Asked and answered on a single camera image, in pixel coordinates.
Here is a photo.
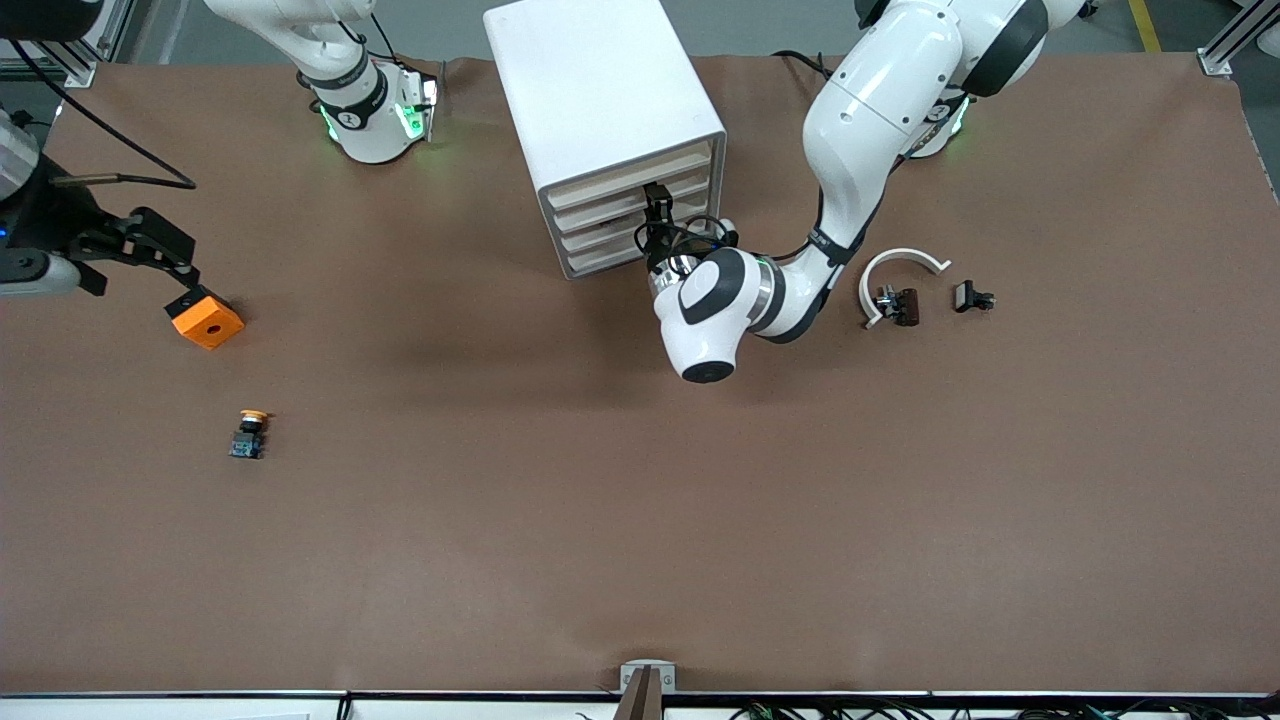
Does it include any yellow push button switch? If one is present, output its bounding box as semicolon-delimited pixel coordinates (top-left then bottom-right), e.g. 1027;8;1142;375
228;408;273;462

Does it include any black arm base cable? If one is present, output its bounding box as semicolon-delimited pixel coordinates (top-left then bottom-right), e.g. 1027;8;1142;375
340;8;403;79
770;48;837;83

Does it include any orange box with black base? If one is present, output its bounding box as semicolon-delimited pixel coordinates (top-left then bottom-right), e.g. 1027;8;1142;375
164;284;246;351

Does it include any white plastic drawer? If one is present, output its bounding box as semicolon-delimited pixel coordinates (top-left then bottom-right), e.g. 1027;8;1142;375
550;165;715;239
557;188;717;259
545;140;715;216
563;210;721;279

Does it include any grey metal bracket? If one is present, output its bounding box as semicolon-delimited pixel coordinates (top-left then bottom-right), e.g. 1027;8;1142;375
620;660;677;693

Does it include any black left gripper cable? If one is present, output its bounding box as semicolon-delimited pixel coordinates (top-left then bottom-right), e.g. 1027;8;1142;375
638;212;739;273

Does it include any white drawer cabinet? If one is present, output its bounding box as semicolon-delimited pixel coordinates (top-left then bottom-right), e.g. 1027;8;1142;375
483;0;728;281

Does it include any brown and metal small part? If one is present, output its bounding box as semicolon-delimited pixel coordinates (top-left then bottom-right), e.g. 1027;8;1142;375
875;285;921;328

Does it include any white table edge rail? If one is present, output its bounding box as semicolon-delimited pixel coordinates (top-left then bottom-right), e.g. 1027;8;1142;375
0;690;1280;720

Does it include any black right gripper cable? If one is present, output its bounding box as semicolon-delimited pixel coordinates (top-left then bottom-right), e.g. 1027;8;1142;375
8;38;198;191

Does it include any silver aluminium frame profile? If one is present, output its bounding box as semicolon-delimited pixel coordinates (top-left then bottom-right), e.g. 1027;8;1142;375
0;0;136;89
1197;0;1280;78

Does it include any brown table cover sheet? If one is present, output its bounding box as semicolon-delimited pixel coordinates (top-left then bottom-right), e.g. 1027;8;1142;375
0;50;1280;696

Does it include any white curved plastic bracket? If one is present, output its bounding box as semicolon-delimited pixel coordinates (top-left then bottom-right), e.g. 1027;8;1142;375
858;247;953;331

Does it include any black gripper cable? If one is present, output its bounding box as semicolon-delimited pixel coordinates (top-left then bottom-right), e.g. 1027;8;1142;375
638;212;739;273
8;38;198;191

